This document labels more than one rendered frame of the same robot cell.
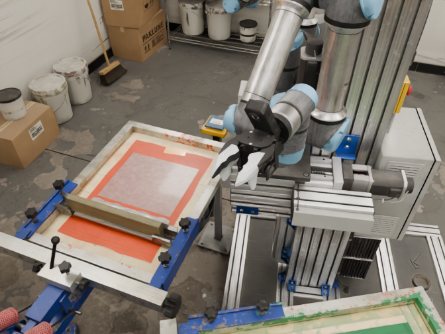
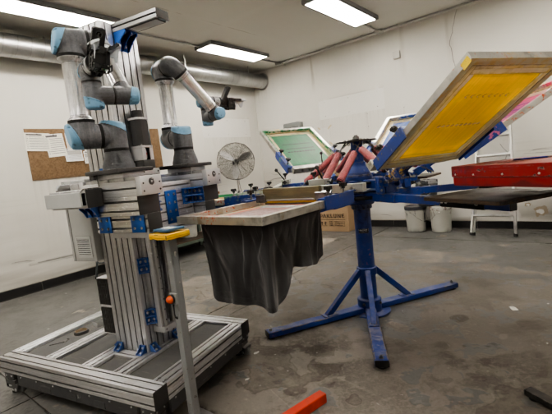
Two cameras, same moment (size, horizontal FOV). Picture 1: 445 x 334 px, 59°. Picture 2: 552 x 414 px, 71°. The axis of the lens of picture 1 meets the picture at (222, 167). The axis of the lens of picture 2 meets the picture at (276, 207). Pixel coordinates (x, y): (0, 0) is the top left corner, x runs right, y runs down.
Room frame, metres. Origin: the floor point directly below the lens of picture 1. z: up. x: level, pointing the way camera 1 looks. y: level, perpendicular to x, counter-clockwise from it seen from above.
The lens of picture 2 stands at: (3.12, 1.05, 1.20)
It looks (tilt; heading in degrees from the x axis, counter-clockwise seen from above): 6 degrees down; 199
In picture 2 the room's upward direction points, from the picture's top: 6 degrees counter-clockwise
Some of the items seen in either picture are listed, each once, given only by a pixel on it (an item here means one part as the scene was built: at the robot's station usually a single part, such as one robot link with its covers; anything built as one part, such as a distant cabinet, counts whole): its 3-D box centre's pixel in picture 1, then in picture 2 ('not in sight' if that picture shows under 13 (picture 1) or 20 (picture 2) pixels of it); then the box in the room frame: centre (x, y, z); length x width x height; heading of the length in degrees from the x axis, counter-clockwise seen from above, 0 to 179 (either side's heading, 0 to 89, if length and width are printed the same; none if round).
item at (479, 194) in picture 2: not in sight; (424, 198); (0.70, 1.14, 0.91); 1.34 x 0.40 x 0.08; 39
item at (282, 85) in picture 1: (284, 72); (117, 158); (1.56, -0.27, 1.31); 0.15 x 0.15 x 0.10
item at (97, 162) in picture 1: (142, 189); (269, 208); (1.17, 0.34, 0.97); 0.79 x 0.58 x 0.04; 159
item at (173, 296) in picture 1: (169, 304); not in sight; (0.62, 0.17, 1.02); 0.07 x 0.06 x 0.07; 159
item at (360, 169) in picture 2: not in sight; (363, 224); (0.18, 0.72, 0.67); 0.39 x 0.39 x 1.35
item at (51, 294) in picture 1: (52, 297); not in sight; (0.64, 0.54, 1.02); 0.17 x 0.06 x 0.05; 159
